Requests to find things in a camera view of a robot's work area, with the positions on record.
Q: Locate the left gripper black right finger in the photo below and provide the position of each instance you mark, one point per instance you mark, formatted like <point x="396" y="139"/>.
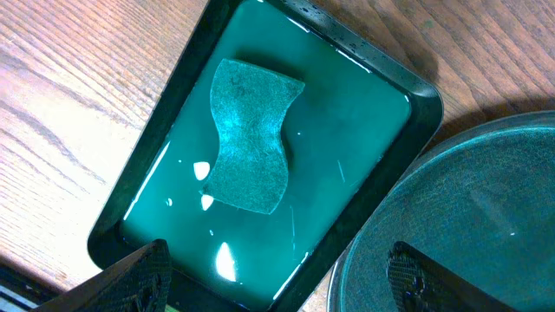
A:
<point x="420" y="284"/>

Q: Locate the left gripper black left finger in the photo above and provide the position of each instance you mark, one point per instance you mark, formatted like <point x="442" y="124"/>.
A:
<point x="139" y="282"/>

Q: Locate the dark green sponge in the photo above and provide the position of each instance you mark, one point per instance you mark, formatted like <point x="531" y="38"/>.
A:
<point x="248" y="105"/>

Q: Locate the round black tray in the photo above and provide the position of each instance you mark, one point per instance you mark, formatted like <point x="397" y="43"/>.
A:
<point x="481" y="204"/>

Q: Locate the green rectangular tray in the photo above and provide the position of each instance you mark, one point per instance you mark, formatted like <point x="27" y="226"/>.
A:
<point x="263" y="241"/>

